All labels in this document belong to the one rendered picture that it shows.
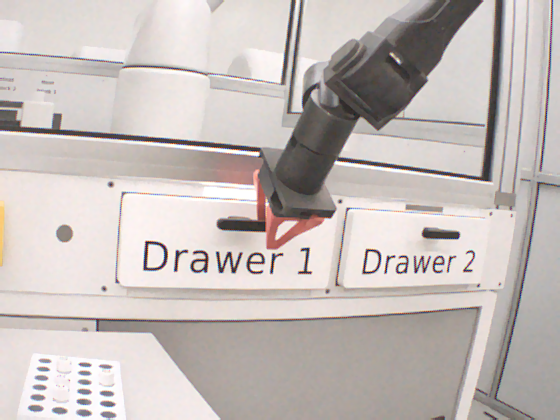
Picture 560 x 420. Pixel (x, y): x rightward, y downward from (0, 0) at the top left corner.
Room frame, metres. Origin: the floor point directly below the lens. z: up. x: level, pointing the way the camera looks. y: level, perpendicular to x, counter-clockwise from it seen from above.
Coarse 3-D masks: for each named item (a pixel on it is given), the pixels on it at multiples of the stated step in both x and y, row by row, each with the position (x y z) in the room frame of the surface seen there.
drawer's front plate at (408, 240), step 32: (352, 224) 0.82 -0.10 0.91; (384, 224) 0.84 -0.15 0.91; (416, 224) 0.87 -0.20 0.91; (448, 224) 0.90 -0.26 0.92; (480, 224) 0.94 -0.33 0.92; (352, 256) 0.82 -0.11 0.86; (384, 256) 0.85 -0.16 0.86; (416, 256) 0.88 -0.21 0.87; (448, 256) 0.91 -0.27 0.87; (480, 256) 0.95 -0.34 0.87
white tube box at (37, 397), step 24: (48, 360) 0.46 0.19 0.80; (72, 360) 0.47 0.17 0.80; (96, 360) 0.48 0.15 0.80; (24, 384) 0.40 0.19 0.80; (48, 384) 0.41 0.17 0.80; (72, 384) 0.42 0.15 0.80; (96, 384) 0.43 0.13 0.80; (120, 384) 0.44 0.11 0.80; (24, 408) 0.36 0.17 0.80; (48, 408) 0.37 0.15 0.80; (72, 408) 0.38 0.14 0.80; (96, 408) 0.39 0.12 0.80; (120, 408) 0.40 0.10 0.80
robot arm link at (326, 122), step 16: (320, 80) 0.66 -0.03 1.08; (320, 96) 0.63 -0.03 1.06; (336, 96) 0.63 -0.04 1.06; (304, 112) 0.63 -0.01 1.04; (320, 112) 0.61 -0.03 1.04; (336, 112) 0.62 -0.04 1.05; (352, 112) 0.62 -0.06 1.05; (304, 128) 0.63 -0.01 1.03; (320, 128) 0.62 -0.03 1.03; (336, 128) 0.62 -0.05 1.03; (352, 128) 0.63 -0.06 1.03; (304, 144) 0.63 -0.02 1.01; (320, 144) 0.63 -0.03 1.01; (336, 144) 0.63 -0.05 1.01
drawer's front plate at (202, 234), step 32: (128, 224) 0.68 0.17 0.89; (160, 224) 0.69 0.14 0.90; (192, 224) 0.71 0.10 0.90; (288, 224) 0.77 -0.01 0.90; (128, 256) 0.68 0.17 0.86; (160, 256) 0.70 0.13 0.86; (192, 256) 0.72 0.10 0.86; (224, 256) 0.73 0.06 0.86; (256, 256) 0.75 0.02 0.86; (288, 256) 0.78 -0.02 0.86; (320, 256) 0.80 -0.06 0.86; (224, 288) 0.74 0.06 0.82; (256, 288) 0.76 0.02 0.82; (288, 288) 0.78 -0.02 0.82; (320, 288) 0.80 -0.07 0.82
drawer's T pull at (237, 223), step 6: (234, 216) 0.73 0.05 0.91; (222, 222) 0.69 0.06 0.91; (228, 222) 0.70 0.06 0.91; (234, 222) 0.70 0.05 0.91; (240, 222) 0.70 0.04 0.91; (246, 222) 0.71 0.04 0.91; (252, 222) 0.71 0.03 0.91; (258, 222) 0.71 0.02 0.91; (264, 222) 0.72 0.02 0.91; (222, 228) 0.69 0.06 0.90; (228, 228) 0.70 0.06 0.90; (234, 228) 0.70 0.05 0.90; (240, 228) 0.70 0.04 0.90; (246, 228) 0.71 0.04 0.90; (252, 228) 0.71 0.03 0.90; (258, 228) 0.71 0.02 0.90; (264, 228) 0.72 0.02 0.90
